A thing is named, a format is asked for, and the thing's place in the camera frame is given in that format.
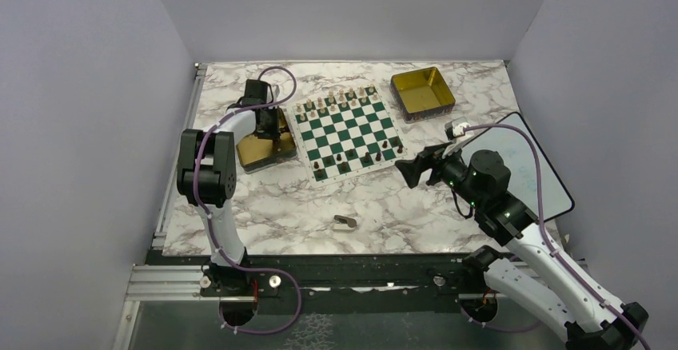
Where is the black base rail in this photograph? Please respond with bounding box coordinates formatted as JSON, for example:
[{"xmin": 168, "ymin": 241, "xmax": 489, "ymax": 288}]
[{"xmin": 199, "ymin": 253, "xmax": 510, "ymax": 321}]

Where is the empty gold tin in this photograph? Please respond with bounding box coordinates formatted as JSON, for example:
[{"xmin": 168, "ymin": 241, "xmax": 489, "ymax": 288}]
[{"xmin": 389, "ymin": 66, "xmax": 457, "ymax": 123}]

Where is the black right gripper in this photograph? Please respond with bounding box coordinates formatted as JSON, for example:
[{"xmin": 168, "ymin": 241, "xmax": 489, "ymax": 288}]
[{"xmin": 395, "ymin": 139, "xmax": 485, "ymax": 209}]

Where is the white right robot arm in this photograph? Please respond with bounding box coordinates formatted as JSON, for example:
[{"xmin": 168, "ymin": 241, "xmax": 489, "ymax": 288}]
[{"xmin": 395, "ymin": 145, "xmax": 648, "ymax": 349}]

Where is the green white chess board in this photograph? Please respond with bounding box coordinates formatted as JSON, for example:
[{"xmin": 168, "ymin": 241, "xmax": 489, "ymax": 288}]
[{"xmin": 285, "ymin": 88, "xmax": 407, "ymax": 188}]

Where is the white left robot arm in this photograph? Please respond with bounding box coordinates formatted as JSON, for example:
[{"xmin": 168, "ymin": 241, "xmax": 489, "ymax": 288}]
[{"xmin": 176, "ymin": 79, "xmax": 280, "ymax": 295}]

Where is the gold tin with dark pieces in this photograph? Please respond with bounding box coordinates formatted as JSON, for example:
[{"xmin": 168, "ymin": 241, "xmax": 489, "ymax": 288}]
[{"xmin": 236, "ymin": 109, "xmax": 297, "ymax": 173}]

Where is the white tablet with black frame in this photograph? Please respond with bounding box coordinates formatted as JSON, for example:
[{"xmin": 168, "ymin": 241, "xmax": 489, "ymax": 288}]
[{"xmin": 462, "ymin": 112, "xmax": 575, "ymax": 221}]

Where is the light wooden chess pieces row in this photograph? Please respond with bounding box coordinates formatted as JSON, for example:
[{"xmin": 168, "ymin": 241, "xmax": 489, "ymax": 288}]
[{"xmin": 290, "ymin": 86, "xmax": 389, "ymax": 123}]

